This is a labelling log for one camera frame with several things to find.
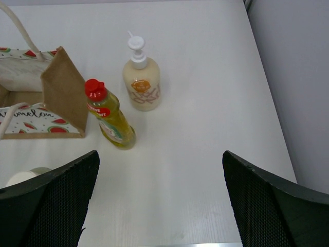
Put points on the yellow dish soap bottle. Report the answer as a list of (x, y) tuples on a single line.
[(105, 106)]

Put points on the cream pump soap bottle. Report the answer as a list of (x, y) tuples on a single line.
[(141, 75)]

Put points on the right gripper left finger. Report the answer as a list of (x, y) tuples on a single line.
[(50, 209)]

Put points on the watermelon print canvas bag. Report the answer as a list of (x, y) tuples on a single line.
[(42, 92)]

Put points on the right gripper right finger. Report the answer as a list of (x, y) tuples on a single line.
[(272, 211)]

